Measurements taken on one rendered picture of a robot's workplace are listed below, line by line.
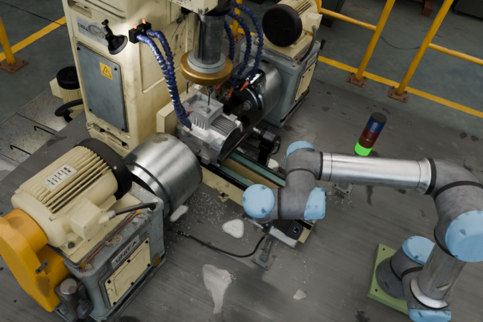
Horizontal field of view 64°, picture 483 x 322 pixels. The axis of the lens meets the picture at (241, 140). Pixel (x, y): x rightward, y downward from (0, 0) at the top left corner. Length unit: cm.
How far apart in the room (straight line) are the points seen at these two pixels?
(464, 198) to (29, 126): 219
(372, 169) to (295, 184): 21
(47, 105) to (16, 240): 176
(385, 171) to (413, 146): 113
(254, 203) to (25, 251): 50
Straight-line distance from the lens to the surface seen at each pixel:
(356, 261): 161
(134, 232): 112
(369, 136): 155
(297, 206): 92
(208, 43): 127
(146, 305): 141
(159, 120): 145
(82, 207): 99
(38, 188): 99
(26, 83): 356
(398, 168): 105
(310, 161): 100
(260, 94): 160
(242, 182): 153
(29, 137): 247
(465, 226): 100
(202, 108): 149
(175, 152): 129
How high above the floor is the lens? 212
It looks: 45 degrees down
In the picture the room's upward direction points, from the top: 11 degrees clockwise
